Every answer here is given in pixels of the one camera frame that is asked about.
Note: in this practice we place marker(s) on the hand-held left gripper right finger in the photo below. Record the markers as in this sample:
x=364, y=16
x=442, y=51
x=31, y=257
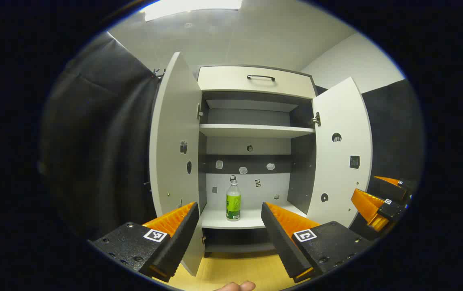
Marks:
x=280, y=242

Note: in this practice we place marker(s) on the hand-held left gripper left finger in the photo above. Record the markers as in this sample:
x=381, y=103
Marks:
x=182, y=238

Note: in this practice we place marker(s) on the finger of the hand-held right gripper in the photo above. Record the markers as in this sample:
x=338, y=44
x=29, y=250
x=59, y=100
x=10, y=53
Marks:
x=391, y=210
x=391, y=190

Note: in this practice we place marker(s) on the white cabinet door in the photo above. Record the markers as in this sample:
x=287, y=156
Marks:
x=174, y=133
x=342, y=182

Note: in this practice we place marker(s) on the clear bottle green label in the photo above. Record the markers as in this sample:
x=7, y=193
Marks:
x=233, y=202

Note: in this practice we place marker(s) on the grey white cabinet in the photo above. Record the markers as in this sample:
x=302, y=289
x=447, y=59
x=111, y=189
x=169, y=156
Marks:
x=301, y=169

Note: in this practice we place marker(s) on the white cabinet shelf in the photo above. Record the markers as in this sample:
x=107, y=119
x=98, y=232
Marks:
x=251, y=218
x=255, y=130

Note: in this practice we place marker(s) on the metal door hinge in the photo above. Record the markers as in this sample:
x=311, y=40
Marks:
x=199, y=112
x=316, y=119

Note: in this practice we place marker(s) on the white cabinet drawer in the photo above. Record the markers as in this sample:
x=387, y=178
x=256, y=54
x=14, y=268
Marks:
x=223, y=81

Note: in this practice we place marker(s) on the metal backdrop clip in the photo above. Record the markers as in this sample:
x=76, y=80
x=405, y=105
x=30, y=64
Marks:
x=157, y=73

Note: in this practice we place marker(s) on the ceiling smoke detector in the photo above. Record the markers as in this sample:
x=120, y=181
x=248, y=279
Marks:
x=188, y=25

